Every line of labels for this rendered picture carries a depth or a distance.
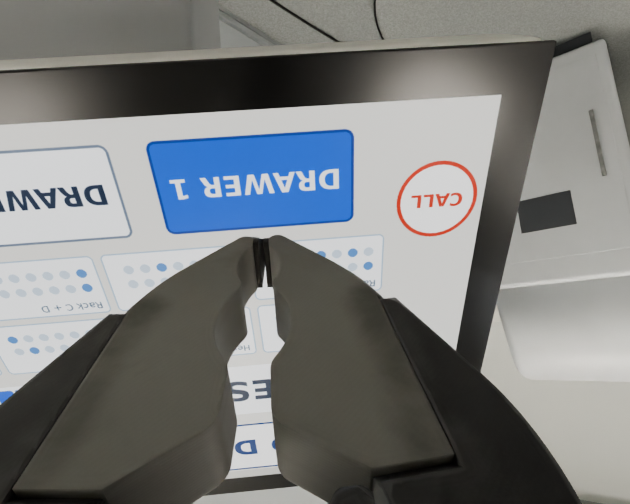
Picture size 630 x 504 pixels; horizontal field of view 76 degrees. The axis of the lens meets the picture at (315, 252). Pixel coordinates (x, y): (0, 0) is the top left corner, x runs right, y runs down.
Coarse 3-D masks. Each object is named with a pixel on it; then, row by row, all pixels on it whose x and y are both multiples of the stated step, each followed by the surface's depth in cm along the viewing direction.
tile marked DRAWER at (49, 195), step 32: (0, 160) 18; (32, 160) 18; (64, 160) 18; (96, 160) 18; (0, 192) 18; (32, 192) 19; (64, 192) 19; (96, 192) 19; (0, 224) 19; (32, 224) 19; (64, 224) 20; (96, 224) 20; (128, 224) 20
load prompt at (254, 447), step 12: (240, 432) 28; (252, 432) 28; (264, 432) 28; (240, 444) 29; (252, 444) 29; (264, 444) 29; (240, 456) 30; (252, 456) 30; (264, 456) 30; (276, 456) 30; (240, 468) 30; (252, 468) 30
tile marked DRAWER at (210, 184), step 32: (352, 128) 18; (160, 160) 18; (192, 160) 18; (224, 160) 19; (256, 160) 19; (288, 160) 19; (320, 160) 19; (352, 160) 19; (160, 192) 19; (192, 192) 19; (224, 192) 19; (256, 192) 19; (288, 192) 20; (320, 192) 20; (352, 192) 20; (192, 224) 20; (224, 224) 20; (256, 224) 20; (288, 224) 20; (320, 224) 21
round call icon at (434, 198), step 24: (408, 168) 19; (432, 168) 19; (456, 168) 20; (480, 168) 20; (408, 192) 20; (432, 192) 20; (456, 192) 20; (408, 216) 21; (432, 216) 21; (456, 216) 21; (408, 240) 21
